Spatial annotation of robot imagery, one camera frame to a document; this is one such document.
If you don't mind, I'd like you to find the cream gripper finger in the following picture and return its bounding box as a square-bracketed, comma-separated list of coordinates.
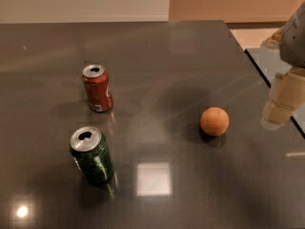
[260, 68, 305, 131]

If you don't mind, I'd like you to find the orange ball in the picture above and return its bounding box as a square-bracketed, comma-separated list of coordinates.
[200, 107, 230, 136]

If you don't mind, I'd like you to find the red soda can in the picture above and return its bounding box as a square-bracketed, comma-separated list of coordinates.
[82, 64, 113, 113]

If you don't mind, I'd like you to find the green soda can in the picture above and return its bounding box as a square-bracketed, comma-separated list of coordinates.
[70, 126, 113, 185]

